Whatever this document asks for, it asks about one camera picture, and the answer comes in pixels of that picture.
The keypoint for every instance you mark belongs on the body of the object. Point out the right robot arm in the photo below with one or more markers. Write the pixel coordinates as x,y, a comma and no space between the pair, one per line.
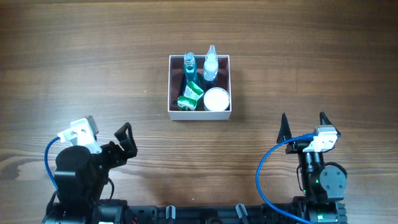
323,183

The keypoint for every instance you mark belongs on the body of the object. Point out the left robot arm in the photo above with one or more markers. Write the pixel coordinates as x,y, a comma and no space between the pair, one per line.
80,177

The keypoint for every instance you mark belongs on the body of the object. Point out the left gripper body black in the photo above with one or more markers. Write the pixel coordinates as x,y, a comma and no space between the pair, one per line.
115,149

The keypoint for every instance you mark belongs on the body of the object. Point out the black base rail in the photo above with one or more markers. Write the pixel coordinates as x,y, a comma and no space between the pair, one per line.
205,214

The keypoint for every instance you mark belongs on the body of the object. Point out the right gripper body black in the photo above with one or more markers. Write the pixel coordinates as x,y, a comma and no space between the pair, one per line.
298,146

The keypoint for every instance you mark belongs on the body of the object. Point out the teal mouthwash bottle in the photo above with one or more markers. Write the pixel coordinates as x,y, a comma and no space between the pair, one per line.
190,70

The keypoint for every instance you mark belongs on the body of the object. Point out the white box with pink interior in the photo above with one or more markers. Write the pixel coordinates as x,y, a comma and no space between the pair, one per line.
176,74

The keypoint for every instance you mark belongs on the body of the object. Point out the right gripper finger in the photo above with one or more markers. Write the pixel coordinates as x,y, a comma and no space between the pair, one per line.
284,132
324,119

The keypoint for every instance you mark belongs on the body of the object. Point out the blue disposable razor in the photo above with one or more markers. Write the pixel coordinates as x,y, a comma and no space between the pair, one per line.
180,93

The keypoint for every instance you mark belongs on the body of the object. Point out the green white soap box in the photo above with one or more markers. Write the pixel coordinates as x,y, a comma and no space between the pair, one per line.
186,104

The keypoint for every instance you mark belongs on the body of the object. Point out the clear spray bottle blue label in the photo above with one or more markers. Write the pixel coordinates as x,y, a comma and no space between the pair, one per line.
210,68

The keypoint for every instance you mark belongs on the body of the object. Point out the cotton swab round container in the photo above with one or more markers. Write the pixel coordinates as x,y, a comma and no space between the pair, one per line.
216,99

